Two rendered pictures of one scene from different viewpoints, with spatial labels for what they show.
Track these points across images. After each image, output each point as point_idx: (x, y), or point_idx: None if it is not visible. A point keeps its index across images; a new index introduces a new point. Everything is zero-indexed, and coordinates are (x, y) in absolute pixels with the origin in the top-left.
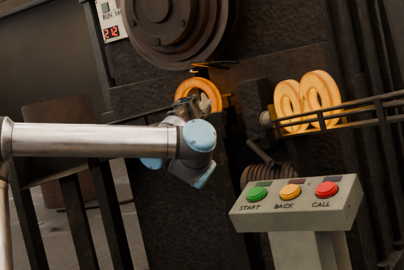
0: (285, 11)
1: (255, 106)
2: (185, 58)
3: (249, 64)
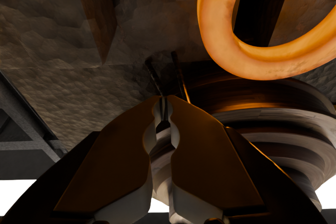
0: (76, 98)
1: None
2: (242, 133)
3: (120, 55)
